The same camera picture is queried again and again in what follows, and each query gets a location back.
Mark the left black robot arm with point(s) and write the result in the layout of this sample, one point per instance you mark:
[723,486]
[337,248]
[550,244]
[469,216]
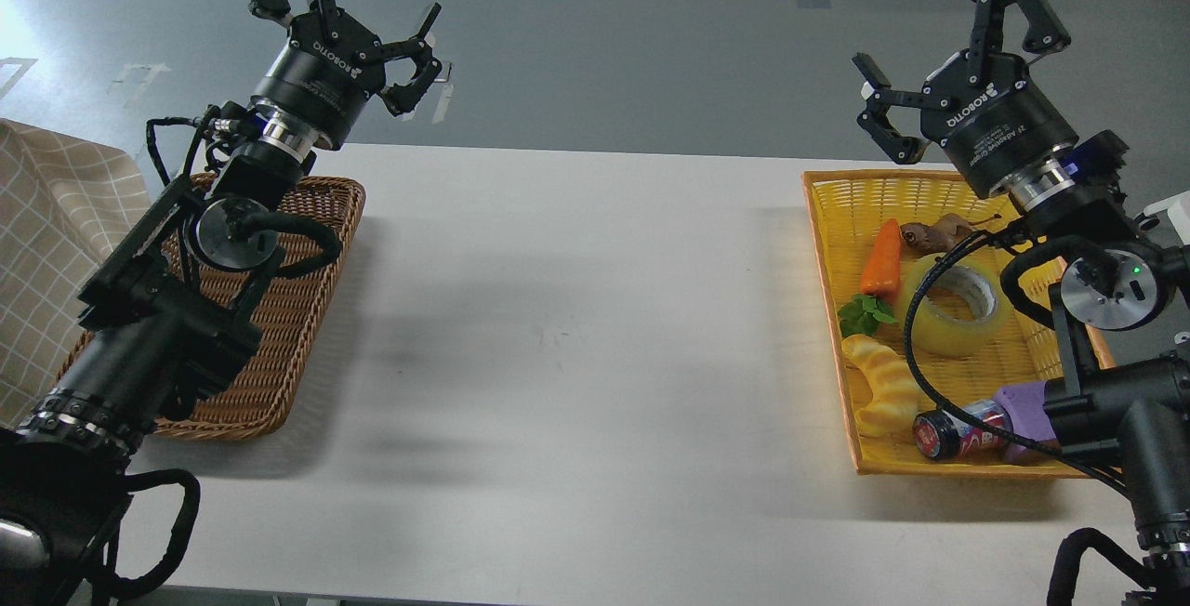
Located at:
[73,515]

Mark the brown ginger root toy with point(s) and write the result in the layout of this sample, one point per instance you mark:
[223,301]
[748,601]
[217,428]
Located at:
[942,236]

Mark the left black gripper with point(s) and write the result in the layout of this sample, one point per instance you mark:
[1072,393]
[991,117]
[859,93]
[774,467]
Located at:
[321,74]

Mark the brown wicker basket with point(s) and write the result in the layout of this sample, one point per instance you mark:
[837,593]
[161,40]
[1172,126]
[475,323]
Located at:
[270,327]

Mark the yellow toy croissant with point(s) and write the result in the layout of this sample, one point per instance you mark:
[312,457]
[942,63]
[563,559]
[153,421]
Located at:
[894,403]

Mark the white caster foot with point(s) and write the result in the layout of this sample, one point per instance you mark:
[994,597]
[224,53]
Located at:
[1175,210]

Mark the red black can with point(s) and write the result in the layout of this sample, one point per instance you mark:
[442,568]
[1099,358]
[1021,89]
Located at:
[940,436]

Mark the purple foam block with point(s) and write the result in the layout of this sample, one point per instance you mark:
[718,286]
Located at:
[1024,407]

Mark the yellow tape roll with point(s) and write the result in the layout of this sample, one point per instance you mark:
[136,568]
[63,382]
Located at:
[962,313]

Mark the yellow plastic basket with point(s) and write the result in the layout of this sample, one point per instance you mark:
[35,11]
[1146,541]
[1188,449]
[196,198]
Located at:
[846,209]

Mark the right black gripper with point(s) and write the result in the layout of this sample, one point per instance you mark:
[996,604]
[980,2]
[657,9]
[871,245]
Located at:
[1002,127]

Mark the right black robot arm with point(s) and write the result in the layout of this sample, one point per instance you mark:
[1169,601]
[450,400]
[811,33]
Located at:
[1079,263]

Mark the orange toy carrot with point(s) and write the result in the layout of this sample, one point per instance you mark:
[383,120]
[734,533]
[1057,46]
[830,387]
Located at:
[879,284]

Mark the beige checkered cloth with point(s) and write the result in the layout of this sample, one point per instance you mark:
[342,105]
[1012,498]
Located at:
[66,203]

